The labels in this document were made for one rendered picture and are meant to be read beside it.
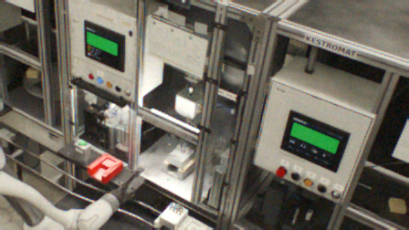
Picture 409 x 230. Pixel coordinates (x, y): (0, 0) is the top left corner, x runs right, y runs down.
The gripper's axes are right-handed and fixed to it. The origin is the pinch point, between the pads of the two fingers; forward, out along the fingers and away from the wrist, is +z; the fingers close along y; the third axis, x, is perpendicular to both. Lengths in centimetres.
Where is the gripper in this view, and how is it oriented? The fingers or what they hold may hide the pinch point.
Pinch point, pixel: (139, 177)
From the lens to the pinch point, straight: 260.0
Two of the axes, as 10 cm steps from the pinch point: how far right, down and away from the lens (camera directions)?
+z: 5.7, -4.7, 6.8
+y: 0.6, -8.0, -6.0
